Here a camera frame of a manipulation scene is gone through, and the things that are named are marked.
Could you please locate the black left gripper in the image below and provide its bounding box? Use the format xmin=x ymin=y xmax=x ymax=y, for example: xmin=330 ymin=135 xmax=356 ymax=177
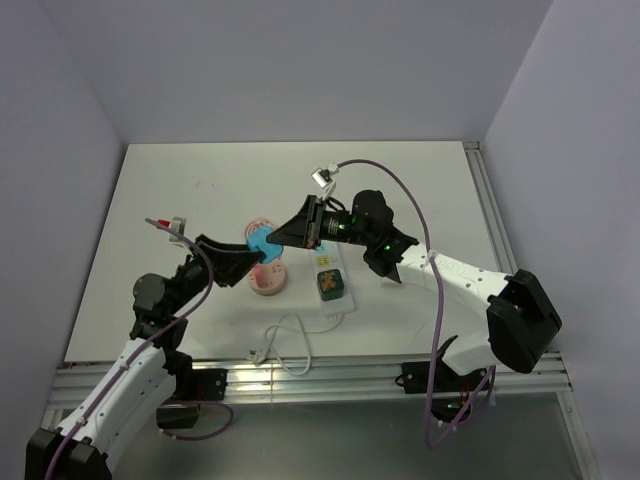
xmin=167 ymin=234 xmax=264 ymax=315

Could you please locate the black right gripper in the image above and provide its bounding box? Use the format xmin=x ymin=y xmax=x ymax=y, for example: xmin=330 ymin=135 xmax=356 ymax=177
xmin=268 ymin=194 xmax=374 ymax=250

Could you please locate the blue triangular plug adapter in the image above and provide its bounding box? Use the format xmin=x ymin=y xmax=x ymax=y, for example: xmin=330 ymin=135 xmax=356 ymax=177
xmin=246 ymin=225 xmax=284 ymax=264

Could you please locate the dark green cube plug adapter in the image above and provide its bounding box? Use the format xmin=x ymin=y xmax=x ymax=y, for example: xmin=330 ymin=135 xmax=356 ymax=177
xmin=316 ymin=269 xmax=345 ymax=302

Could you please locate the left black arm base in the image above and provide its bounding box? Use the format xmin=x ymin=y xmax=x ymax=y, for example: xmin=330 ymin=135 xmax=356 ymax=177
xmin=155 ymin=368 xmax=228 ymax=431

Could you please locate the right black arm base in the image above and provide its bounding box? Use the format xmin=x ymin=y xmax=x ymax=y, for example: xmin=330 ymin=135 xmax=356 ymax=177
xmin=394 ymin=361 xmax=495 ymax=424

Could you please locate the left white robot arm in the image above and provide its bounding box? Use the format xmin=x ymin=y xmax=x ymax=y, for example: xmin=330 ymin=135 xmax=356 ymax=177
xmin=24 ymin=235 xmax=265 ymax=479

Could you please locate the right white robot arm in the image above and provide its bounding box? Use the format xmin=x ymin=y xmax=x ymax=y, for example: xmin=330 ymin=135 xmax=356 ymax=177
xmin=267 ymin=190 xmax=562 ymax=390

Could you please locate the white multicolour power strip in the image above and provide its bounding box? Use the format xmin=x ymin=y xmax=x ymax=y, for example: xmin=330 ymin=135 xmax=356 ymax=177
xmin=309 ymin=240 xmax=356 ymax=317

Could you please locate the pink round socket hub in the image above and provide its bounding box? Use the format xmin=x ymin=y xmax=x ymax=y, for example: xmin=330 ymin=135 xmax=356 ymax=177
xmin=248 ymin=259 xmax=287 ymax=296

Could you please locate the pink coiled hub cable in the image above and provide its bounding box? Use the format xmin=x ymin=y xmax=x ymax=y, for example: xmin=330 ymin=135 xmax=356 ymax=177
xmin=243 ymin=215 xmax=277 ymax=239

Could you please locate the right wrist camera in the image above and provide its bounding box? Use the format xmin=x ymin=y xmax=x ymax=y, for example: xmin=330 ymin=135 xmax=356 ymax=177
xmin=311 ymin=163 xmax=339 ymax=200

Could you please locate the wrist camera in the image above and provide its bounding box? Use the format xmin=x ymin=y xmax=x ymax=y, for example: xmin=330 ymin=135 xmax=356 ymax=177
xmin=145 ymin=217 xmax=189 ymax=249
xmin=311 ymin=163 xmax=339 ymax=200

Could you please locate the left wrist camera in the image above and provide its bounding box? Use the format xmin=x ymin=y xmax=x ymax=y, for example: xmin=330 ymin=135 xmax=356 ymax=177
xmin=145 ymin=217 xmax=189 ymax=249

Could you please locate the white power strip cable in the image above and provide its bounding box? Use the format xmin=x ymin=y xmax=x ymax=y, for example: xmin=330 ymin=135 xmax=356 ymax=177
xmin=247 ymin=313 xmax=346 ymax=377

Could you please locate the aluminium right rail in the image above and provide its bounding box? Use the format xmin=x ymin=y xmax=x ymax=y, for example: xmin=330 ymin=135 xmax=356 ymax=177
xmin=462 ymin=142 xmax=518 ymax=274

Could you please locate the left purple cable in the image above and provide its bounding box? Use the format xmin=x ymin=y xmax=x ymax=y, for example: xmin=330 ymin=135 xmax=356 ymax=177
xmin=43 ymin=217 xmax=236 ymax=480

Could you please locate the purple cable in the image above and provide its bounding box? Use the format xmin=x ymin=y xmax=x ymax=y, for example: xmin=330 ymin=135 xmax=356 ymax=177
xmin=43 ymin=217 xmax=236 ymax=480
xmin=337 ymin=158 xmax=499 ymax=450

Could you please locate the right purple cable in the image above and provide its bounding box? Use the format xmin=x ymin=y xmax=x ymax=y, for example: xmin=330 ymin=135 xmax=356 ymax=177
xmin=337 ymin=158 xmax=499 ymax=450

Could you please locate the aluminium front rail frame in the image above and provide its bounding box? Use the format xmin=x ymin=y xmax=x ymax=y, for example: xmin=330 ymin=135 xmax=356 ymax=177
xmin=47 ymin=352 xmax=574 ymax=412

